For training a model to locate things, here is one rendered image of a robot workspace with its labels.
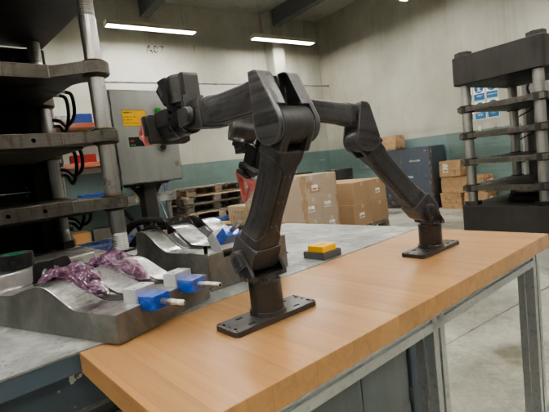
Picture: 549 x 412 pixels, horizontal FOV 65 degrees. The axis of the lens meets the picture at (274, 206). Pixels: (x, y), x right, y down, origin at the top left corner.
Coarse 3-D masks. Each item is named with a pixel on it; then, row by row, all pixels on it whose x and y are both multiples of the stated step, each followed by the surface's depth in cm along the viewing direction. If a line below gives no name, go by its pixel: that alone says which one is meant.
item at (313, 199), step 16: (304, 176) 503; (320, 176) 519; (304, 192) 503; (320, 192) 519; (336, 192) 538; (288, 208) 524; (304, 208) 504; (320, 208) 519; (336, 208) 536; (336, 224) 536
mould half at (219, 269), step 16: (208, 224) 137; (224, 224) 139; (144, 240) 125; (160, 240) 122; (192, 240) 126; (144, 256) 127; (160, 256) 119; (176, 256) 113; (192, 256) 107; (208, 256) 102; (192, 272) 108; (208, 272) 103; (224, 272) 105
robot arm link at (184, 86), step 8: (184, 72) 90; (168, 80) 92; (176, 80) 91; (184, 80) 89; (192, 80) 90; (168, 88) 93; (176, 88) 91; (184, 88) 90; (192, 88) 90; (176, 96) 91; (184, 96) 89; (192, 96) 90; (200, 96) 92; (184, 104) 89; (184, 112) 85; (192, 112) 85; (184, 120) 86; (192, 120) 85
